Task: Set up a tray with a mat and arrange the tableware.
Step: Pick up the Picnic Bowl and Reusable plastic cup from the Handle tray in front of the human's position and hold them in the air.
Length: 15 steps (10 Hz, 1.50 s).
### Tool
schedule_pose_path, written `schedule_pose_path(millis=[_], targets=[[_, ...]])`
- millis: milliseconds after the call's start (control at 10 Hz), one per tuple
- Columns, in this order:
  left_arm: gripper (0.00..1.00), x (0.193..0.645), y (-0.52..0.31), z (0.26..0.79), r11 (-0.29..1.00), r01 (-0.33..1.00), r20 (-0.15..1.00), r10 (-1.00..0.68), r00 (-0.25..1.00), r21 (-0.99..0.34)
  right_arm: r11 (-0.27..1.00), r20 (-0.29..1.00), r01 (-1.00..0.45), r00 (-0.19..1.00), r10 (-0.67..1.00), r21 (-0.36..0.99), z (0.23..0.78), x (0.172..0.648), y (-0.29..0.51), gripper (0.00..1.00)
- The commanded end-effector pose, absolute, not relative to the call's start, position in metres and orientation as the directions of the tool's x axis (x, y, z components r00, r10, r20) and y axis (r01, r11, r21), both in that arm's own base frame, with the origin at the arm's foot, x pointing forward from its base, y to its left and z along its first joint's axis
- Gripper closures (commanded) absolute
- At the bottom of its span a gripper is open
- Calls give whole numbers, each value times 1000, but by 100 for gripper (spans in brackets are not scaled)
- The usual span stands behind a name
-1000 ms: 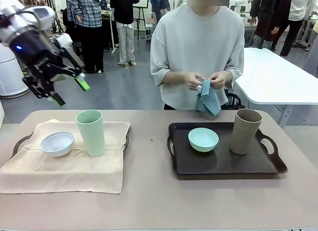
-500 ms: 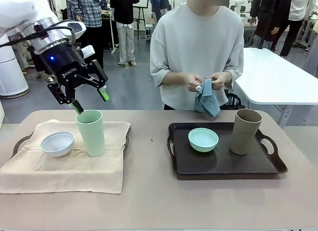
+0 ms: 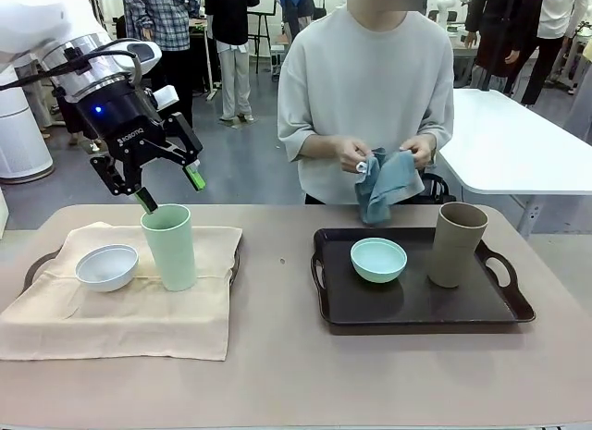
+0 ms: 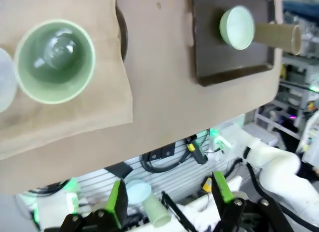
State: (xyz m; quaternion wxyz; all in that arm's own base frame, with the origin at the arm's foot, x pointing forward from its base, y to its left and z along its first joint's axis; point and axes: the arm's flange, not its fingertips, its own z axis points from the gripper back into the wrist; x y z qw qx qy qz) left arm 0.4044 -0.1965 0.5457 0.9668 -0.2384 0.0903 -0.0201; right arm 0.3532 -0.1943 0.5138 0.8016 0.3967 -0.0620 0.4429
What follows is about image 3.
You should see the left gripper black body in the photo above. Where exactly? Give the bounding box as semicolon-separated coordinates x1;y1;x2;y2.
73;77;168;166

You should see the white plastic bowl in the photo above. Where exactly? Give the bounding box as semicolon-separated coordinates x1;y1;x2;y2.
75;244;140;293

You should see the tall light green cup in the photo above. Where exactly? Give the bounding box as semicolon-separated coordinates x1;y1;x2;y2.
140;203;199;292

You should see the beige cloth mat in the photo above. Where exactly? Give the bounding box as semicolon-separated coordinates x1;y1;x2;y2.
0;221;244;362

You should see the blue-grey cloth mat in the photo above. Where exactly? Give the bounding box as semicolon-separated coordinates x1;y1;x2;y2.
354;147;426;227

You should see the light green plastic bowl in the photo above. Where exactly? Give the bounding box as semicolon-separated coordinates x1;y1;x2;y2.
350;238;409;284

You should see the tall brown cup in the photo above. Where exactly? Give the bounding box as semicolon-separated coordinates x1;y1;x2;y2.
427;203;489;289

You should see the person's right forearm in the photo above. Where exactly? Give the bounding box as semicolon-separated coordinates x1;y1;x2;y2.
299;132;347;162

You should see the dark brown plastic serving tray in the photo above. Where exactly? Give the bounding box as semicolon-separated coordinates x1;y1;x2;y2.
21;242;242;293
310;227;537;327

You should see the person's right hand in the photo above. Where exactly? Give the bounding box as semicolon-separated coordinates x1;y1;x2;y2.
339;138;372;173

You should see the person's left hand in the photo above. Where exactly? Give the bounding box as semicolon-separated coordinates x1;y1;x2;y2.
398;138;435;173

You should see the white cylindrical air purifier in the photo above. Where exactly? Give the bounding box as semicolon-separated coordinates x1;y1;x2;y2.
0;83;56;186

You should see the person in black top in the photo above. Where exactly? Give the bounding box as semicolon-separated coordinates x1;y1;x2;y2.
204;0;261;122

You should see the person in blue plaid shirt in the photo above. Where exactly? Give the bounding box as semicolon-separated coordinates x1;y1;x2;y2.
122;0;203;92

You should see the whiteboard on easel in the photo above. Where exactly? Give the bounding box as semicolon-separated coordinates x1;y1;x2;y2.
247;0;279;75

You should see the person with blue scarf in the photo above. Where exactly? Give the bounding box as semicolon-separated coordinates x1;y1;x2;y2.
276;0;316;42

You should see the person in white t-shirt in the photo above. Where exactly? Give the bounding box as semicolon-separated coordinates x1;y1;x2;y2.
277;0;455;206

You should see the white rounded side table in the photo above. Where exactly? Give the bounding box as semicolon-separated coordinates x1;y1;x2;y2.
436;88;592;240

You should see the person in dark long coat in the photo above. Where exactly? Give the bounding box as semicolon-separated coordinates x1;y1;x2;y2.
463;0;548;94

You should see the person in white shirt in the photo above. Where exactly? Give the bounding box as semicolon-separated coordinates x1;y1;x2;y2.
520;0;580;108

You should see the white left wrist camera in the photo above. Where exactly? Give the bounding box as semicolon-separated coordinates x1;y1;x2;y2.
150;84;179;112

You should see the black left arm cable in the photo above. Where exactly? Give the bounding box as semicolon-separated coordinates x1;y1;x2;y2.
0;44;142;92

